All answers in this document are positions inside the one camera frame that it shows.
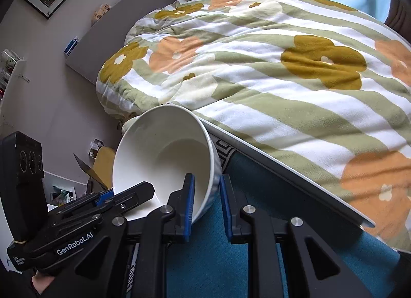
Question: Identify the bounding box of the white wall socket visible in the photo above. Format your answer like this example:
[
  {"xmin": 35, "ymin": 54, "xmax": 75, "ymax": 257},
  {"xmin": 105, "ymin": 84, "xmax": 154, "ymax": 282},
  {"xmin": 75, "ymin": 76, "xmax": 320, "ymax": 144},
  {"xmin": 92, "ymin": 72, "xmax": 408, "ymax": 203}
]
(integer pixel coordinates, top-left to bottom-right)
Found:
[{"xmin": 90, "ymin": 138, "xmax": 105, "ymax": 159}]

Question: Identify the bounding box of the person's left hand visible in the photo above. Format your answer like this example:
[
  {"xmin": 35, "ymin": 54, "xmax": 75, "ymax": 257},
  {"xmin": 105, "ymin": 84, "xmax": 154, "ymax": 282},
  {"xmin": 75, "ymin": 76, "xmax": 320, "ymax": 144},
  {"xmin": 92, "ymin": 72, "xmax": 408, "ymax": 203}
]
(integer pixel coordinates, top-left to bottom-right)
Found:
[{"xmin": 31, "ymin": 271, "xmax": 57, "ymax": 295}]

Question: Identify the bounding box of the white bowl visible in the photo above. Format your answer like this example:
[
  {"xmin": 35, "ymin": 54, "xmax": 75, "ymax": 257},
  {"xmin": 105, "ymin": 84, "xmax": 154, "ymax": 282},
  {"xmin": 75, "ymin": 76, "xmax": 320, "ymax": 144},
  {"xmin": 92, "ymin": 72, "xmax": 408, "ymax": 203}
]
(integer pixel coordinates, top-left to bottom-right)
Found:
[{"xmin": 112, "ymin": 104, "xmax": 222, "ymax": 223}]

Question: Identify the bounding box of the small blue box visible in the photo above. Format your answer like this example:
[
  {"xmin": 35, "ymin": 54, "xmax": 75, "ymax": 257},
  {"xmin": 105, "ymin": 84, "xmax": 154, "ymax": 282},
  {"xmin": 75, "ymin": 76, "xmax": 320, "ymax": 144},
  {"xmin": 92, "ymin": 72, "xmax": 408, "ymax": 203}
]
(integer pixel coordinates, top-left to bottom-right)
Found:
[{"xmin": 63, "ymin": 36, "xmax": 79, "ymax": 55}]

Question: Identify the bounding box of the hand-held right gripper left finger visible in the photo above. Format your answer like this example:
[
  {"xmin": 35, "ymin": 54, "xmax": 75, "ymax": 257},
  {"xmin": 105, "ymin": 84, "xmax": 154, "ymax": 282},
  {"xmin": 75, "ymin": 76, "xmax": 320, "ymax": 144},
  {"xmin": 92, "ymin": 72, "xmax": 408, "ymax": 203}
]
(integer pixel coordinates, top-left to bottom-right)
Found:
[{"xmin": 67, "ymin": 173, "xmax": 196, "ymax": 298}]

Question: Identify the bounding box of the white shelf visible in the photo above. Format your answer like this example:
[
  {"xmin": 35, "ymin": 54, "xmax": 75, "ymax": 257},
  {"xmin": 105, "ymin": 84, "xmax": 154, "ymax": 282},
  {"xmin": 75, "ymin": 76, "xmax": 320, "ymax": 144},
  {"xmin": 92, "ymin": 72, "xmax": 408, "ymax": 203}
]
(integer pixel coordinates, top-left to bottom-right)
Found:
[{"xmin": 0, "ymin": 48, "xmax": 31, "ymax": 100}]

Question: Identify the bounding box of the floral striped blanket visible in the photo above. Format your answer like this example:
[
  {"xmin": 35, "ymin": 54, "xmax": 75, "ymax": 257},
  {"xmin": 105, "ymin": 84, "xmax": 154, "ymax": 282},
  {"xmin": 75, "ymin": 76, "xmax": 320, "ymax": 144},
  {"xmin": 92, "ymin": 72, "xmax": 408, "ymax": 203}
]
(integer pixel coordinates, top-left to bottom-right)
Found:
[{"xmin": 95, "ymin": 0, "xmax": 411, "ymax": 252}]

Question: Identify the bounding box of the brown cardboard box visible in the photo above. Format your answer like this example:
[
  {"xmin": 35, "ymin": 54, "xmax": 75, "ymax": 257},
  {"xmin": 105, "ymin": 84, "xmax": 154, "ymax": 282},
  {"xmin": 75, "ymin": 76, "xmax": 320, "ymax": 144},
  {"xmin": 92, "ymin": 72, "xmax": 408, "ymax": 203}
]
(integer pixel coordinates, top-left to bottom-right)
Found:
[{"xmin": 73, "ymin": 147, "xmax": 116, "ymax": 189}]

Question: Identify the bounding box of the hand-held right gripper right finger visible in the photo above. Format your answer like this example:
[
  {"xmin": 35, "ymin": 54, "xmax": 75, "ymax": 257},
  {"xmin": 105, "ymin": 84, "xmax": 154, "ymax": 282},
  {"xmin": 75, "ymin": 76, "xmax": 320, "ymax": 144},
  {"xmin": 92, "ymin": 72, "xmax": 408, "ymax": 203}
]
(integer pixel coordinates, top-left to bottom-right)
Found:
[{"xmin": 219, "ymin": 174, "xmax": 375, "ymax": 298}]

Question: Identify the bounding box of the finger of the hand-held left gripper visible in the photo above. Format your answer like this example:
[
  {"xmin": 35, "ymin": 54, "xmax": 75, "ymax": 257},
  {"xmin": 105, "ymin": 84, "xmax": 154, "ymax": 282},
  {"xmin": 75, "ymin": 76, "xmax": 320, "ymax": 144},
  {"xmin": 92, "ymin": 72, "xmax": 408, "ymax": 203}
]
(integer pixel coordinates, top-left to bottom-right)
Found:
[
  {"xmin": 48, "ymin": 189, "xmax": 115, "ymax": 217},
  {"xmin": 64, "ymin": 181, "xmax": 155, "ymax": 222}
]

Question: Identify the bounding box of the teal patterned tablecloth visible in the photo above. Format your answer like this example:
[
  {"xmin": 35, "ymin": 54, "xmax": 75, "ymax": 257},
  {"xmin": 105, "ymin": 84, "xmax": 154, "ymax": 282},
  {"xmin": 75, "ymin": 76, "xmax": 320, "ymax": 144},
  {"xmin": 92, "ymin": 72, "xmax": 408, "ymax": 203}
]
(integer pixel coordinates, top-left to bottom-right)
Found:
[{"xmin": 124, "ymin": 118, "xmax": 402, "ymax": 298}]

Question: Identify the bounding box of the grey padded headboard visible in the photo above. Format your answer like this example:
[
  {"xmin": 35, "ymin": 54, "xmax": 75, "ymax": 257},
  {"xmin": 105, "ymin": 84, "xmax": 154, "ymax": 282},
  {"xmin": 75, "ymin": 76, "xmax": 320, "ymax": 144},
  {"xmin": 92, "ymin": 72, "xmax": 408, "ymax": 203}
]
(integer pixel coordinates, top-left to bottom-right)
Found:
[{"xmin": 65, "ymin": 0, "xmax": 212, "ymax": 85}]

